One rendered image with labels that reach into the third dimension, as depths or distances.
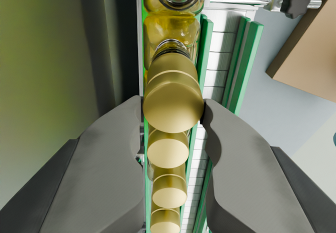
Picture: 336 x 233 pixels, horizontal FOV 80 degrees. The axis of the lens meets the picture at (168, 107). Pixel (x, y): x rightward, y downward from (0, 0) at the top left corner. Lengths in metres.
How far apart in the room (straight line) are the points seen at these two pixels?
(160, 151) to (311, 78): 0.54
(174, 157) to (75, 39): 0.20
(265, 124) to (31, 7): 0.67
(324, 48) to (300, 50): 0.06
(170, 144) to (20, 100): 0.12
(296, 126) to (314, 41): 0.30
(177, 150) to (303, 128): 0.68
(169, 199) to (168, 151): 0.06
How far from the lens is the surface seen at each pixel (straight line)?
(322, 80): 0.67
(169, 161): 0.17
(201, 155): 0.58
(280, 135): 0.80
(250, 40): 0.36
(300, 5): 0.31
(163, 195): 0.21
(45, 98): 0.23
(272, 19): 0.59
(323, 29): 0.61
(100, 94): 0.49
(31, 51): 0.21
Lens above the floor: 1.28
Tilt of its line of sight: 57 degrees down
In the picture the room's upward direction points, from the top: 180 degrees clockwise
